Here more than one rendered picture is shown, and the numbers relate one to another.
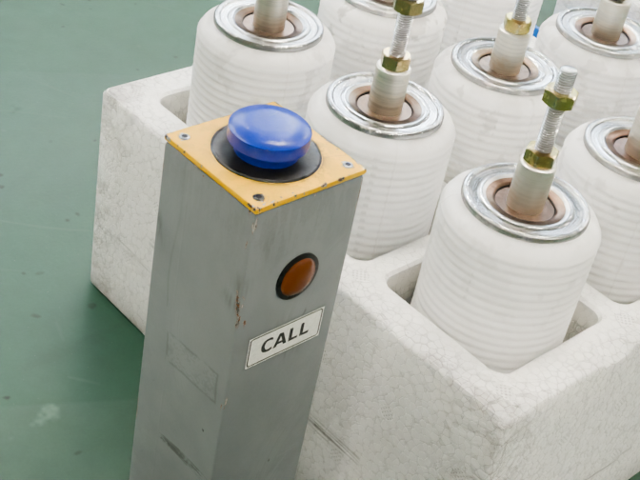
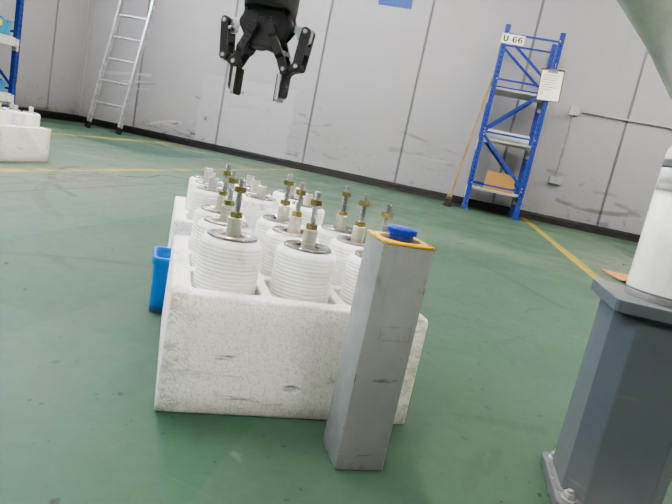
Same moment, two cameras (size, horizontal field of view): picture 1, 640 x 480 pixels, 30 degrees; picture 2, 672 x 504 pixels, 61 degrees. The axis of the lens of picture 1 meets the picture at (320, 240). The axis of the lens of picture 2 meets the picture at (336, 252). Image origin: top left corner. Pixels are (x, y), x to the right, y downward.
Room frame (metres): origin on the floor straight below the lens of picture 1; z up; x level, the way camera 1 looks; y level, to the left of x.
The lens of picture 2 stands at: (0.16, 0.70, 0.42)
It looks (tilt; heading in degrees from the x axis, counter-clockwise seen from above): 11 degrees down; 302
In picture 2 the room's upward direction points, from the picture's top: 12 degrees clockwise
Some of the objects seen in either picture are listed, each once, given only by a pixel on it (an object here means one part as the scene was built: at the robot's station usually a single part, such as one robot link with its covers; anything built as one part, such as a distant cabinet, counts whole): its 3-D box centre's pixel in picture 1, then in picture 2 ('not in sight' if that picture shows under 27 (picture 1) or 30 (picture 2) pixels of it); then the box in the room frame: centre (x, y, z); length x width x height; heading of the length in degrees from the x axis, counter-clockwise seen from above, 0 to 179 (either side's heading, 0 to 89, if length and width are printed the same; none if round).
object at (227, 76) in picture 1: (250, 136); (222, 293); (0.74, 0.06, 0.16); 0.10 x 0.10 x 0.18
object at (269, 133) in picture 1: (268, 141); (401, 234); (0.48, 0.03, 0.32); 0.04 x 0.04 x 0.02
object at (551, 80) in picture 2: not in sight; (551, 82); (1.84, -5.49, 1.45); 0.25 x 0.03 x 0.39; 21
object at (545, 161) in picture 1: (541, 154); not in sight; (0.58, -0.11, 0.29); 0.02 x 0.02 x 0.01; 42
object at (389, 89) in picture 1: (389, 89); (309, 239); (0.66, -0.02, 0.26); 0.02 x 0.02 x 0.03
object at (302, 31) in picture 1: (269, 24); (232, 236); (0.74, 0.06, 0.25); 0.08 x 0.08 x 0.01
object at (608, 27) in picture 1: (610, 18); (283, 213); (0.84, -0.18, 0.26); 0.02 x 0.02 x 0.03
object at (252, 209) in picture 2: not in sight; (254, 233); (1.07, -0.38, 0.16); 0.10 x 0.10 x 0.18
